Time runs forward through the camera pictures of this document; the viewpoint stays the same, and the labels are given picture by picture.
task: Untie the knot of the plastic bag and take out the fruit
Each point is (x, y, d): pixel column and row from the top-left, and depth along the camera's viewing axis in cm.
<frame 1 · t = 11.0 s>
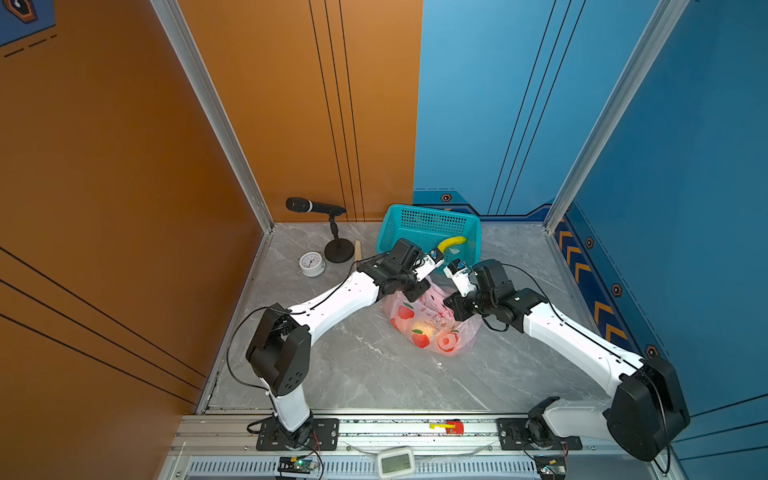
left hand: (424, 277, 85), fingers open
right hand: (443, 301, 82), fingers closed
pink plastic bag: (429, 322, 84), point 10 cm above the table
teal plastic basket: (427, 227, 118), point 3 cm above the table
yellow banana: (447, 242, 113), point 3 cm above the table
black microphone on stand: (338, 250, 112), point 2 cm above the table
white round clock: (312, 264, 105), point 4 cm above the table

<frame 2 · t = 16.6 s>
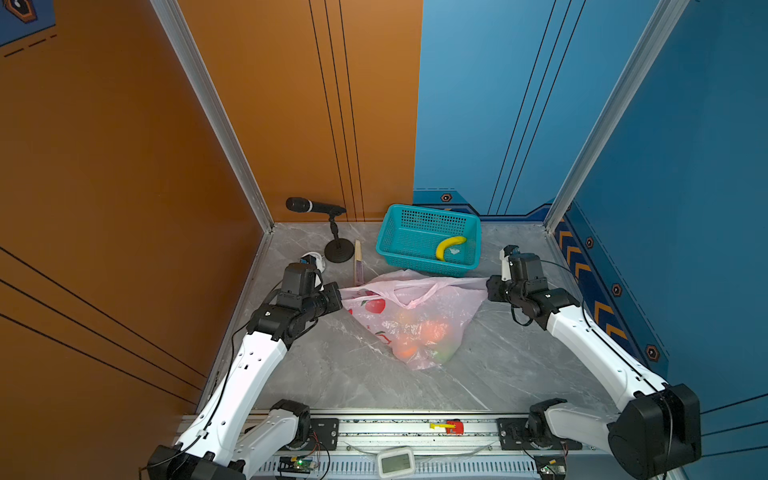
left hand: (341, 289, 77), fingers closed
right hand: (489, 282, 84), fingers open
pink plastic bag: (419, 319, 79), point 16 cm above the table
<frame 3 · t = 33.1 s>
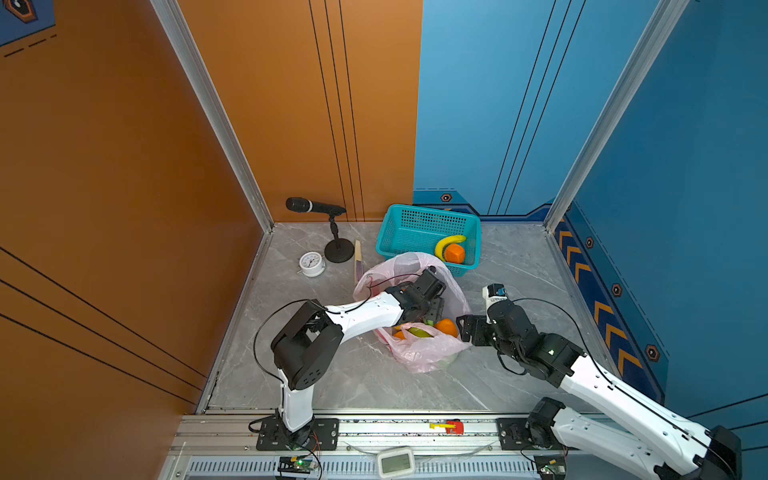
left hand: (433, 302, 90), fingers open
right hand: (465, 322, 77), fingers open
pink plastic bag: (420, 354, 77), point 12 cm above the table
orange persimmon: (447, 326, 86), point 8 cm above the table
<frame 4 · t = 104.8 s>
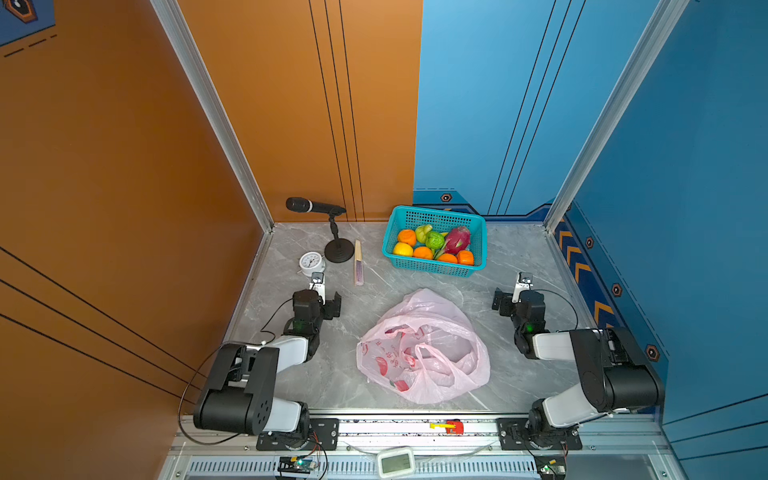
left hand: (320, 290, 93), fingers open
right hand: (511, 291, 94), fingers open
pink plastic bag: (426, 350, 80), point 9 cm above the table
orange persimmon: (407, 236, 113), point 5 cm above the table
green pear: (422, 231, 111), point 7 cm above the table
yellow lemon: (403, 249, 107), point 6 cm above the table
small orange tangerine: (423, 252, 107), point 5 cm above the table
red dragon fruit: (457, 240, 107), point 8 cm above the table
